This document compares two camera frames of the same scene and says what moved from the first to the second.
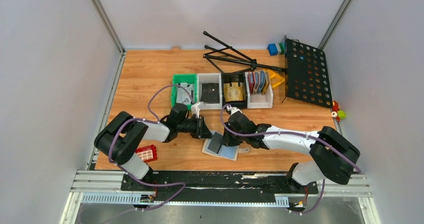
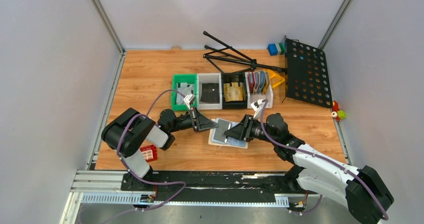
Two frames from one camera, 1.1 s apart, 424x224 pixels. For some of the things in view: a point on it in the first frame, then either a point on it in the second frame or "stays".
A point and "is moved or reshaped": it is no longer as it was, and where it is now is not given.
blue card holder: (262, 81) stays
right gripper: (230, 139) -> (248, 128)
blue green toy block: (276, 49) stays
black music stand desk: (307, 75) stays
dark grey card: (215, 143) is moved or reshaped
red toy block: (147, 153) stays
